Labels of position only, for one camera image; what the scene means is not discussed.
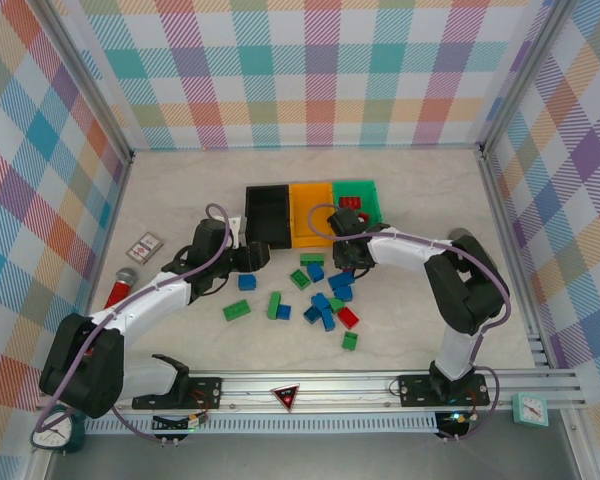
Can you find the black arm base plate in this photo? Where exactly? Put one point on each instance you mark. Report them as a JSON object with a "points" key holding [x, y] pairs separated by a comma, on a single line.
{"points": [[205, 390], [415, 390]]}

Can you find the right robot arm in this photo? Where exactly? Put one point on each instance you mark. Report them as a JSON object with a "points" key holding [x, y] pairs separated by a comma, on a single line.
{"points": [[465, 295]]}

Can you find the black connector module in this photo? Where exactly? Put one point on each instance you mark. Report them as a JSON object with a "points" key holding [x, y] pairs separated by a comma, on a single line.
{"points": [[180, 424], [455, 419]]}

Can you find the green plastic bin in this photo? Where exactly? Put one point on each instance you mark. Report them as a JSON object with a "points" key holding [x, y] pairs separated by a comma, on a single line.
{"points": [[370, 192]]}

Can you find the orange plastic bin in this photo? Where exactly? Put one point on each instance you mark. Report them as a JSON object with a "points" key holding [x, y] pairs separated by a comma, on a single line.
{"points": [[305, 220]]}

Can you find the aluminium mounting rail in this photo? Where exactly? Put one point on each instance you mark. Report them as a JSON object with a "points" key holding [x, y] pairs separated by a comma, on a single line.
{"points": [[340, 387]]}

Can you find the aluminium side rail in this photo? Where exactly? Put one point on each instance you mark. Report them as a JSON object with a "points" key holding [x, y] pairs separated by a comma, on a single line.
{"points": [[109, 240], [504, 225]]}

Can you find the playing card box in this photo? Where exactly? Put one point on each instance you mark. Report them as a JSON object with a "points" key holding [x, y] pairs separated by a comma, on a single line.
{"points": [[144, 247]]}

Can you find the aluminium frame post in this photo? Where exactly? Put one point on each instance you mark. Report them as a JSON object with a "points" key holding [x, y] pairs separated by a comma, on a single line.
{"points": [[99, 90], [520, 75]]}

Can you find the teal square clock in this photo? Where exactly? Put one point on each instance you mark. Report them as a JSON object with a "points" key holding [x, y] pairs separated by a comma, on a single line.
{"points": [[529, 409]]}

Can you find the black plastic bin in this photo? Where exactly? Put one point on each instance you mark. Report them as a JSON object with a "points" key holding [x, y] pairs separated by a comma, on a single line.
{"points": [[267, 217]]}

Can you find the red toy microphone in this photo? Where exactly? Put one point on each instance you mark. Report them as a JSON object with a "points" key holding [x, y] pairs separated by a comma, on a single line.
{"points": [[125, 277]]}

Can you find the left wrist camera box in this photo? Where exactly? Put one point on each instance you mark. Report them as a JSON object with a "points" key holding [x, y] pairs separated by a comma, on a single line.
{"points": [[236, 227]]}

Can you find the red lego brick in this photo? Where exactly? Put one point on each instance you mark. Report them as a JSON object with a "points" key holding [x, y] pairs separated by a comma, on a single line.
{"points": [[364, 218], [351, 202], [347, 317]]}

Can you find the blue lego brick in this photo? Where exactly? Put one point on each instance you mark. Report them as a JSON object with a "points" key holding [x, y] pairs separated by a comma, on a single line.
{"points": [[312, 314], [339, 281], [316, 272], [345, 293], [247, 282], [283, 312], [328, 320], [321, 301]]}

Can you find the long green lego brick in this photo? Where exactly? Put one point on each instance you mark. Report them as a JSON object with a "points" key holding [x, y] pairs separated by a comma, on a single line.
{"points": [[236, 310], [312, 259], [274, 306]]}

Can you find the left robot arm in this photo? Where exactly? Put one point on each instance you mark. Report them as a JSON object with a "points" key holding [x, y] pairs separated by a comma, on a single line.
{"points": [[80, 370]]}

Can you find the red triangle warning sticker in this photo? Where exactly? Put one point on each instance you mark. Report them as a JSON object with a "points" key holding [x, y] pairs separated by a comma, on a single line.
{"points": [[286, 397]]}

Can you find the dark green alarm clock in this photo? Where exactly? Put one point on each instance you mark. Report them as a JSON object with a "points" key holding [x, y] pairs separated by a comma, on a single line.
{"points": [[50, 436]]}

